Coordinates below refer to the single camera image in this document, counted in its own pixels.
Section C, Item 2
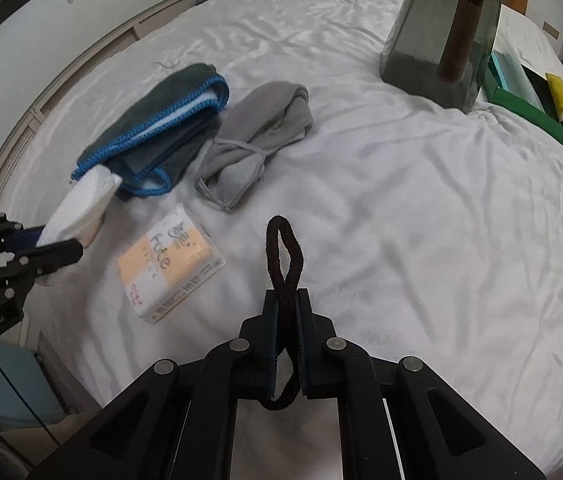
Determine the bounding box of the clear blue plastic packet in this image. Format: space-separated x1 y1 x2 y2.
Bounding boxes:
489 50 544 112

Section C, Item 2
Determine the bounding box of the white bed duvet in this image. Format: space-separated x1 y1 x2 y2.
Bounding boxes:
5 0 563 479

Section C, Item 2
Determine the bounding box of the dark glass jar with lid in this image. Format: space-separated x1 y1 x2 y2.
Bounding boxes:
380 0 502 113

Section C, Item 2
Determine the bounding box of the beige round powder puff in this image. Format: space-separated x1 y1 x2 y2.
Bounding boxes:
76 210 105 248

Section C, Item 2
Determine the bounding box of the orange white tissue pack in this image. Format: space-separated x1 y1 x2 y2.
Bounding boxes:
117 205 225 323

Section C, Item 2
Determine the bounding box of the left white radiator cover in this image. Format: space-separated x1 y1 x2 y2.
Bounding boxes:
0 0 195 201

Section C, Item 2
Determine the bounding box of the grey blue-edged towel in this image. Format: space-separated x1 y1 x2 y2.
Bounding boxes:
71 63 230 200

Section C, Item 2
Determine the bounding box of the white tissue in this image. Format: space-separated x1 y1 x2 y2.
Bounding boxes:
36 165 122 247

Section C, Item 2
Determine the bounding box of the green rectangular tray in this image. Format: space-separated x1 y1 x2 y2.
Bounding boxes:
483 65 563 146

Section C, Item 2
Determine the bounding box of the grey sock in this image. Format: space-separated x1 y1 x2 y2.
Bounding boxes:
194 80 313 211

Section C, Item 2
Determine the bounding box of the black hair tie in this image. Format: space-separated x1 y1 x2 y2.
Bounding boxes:
259 214 308 412

